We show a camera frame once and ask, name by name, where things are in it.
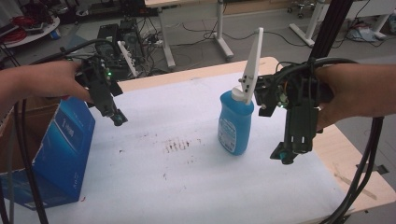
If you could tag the round white table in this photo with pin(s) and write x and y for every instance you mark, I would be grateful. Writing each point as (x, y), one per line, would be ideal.
(34, 34)

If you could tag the person's right hand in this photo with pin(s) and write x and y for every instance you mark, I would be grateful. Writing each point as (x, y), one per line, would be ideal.
(341, 93)

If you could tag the person's left hand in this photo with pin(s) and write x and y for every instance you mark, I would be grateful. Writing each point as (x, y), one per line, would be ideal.
(56, 79)

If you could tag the white-legged wooden desk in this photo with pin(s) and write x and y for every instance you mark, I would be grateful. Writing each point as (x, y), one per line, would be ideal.
(166, 37)

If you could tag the black metal stand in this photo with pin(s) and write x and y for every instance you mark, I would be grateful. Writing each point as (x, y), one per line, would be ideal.
(331, 25)

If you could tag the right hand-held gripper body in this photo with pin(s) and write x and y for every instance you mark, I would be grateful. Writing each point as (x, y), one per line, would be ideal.
(300, 118)

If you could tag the black computer tower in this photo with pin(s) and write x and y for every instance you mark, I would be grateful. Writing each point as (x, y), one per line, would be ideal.
(107, 37)

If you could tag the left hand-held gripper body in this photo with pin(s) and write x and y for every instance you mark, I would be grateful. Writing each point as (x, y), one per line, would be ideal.
(99, 79)

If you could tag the white power strip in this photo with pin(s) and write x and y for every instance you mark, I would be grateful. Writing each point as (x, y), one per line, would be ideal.
(154, 41)

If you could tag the office chair base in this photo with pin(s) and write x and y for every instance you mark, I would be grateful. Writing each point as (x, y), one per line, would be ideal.
(300, 7)

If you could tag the light blue bag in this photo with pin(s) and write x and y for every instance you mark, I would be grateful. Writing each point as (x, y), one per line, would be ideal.
(364, 34)

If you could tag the white foam mat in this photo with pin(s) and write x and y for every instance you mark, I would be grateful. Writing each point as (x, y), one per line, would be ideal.
(174, 174)

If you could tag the blue cardboard box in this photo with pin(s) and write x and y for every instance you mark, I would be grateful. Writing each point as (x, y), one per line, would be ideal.
(67, 146)

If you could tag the blue detergent bottle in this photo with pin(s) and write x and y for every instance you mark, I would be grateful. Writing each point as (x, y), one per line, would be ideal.
(235, 124)

